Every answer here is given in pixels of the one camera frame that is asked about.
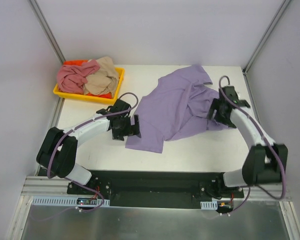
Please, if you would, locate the left aluminium frame post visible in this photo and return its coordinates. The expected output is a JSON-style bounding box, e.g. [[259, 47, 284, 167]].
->
[[27, 0, 66, 63]]

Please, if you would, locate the beige t shirt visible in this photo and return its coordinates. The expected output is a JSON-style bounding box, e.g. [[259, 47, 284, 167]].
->
[[83, 56, 120, 98]]

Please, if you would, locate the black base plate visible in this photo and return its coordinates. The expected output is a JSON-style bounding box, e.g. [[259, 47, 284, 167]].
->
[[66, 170, 244, 209]]

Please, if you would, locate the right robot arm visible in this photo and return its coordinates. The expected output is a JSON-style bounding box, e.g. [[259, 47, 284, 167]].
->
[[207, 85, 288, 200]]

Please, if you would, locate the pink t shirt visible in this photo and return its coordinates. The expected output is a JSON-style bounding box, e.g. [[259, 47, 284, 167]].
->
[[56, 60, 100, 95]]

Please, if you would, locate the yellow plastic bin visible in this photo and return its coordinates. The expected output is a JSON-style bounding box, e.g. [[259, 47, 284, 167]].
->
[[53, 56, 125, 104]]

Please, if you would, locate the purple t shirt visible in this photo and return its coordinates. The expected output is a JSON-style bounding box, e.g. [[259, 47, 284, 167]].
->
[[125, 65, 228, 154]]

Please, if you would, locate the right aluminium frame post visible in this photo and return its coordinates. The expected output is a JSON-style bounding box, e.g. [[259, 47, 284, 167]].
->
[[241, 0, 293, 76]]

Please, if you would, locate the white cable duct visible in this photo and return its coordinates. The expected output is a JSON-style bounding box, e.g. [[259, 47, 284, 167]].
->
[[200, 200, 218, 211], [32, 196, 110, 208]]

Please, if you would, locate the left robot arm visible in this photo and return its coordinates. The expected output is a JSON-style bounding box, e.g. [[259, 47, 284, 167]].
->
[[36, 99, 141, 195]]

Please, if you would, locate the aluminium frame post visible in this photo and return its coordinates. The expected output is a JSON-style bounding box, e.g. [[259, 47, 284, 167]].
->
[[27, 0, 66, 63], [241, 0, 293, 76]]

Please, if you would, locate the right white cable duct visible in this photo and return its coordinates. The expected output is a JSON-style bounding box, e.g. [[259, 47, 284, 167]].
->
[[200, 200, 218, 211]]

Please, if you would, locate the left white cable duct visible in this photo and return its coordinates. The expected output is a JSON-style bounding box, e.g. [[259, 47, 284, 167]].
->
[[32, 196, 110, 208]]

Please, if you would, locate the aluminium front rail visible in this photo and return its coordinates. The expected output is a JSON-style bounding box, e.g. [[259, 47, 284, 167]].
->
[[20, 176, 275, 201]]

